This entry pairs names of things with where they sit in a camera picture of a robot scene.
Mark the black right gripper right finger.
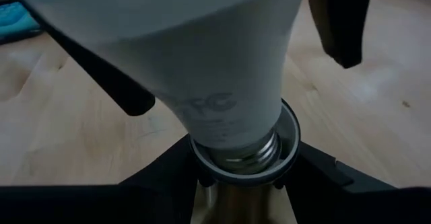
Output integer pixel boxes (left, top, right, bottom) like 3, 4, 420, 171
285, 142, 431, 224

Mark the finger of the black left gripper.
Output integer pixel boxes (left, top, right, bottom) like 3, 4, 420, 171
306, 0, 375, 69
30, 13, 156, 117

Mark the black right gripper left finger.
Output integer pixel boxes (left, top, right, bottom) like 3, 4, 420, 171
0, 135, 199, 224

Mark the white light bulb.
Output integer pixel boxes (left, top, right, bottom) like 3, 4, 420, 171
6, 0, 308, 175

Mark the brushed metal lamp base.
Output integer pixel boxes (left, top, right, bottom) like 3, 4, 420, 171
188, 98, 302, 224

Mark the teal calculator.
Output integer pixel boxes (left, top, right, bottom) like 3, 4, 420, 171
0, 1, 43, 38

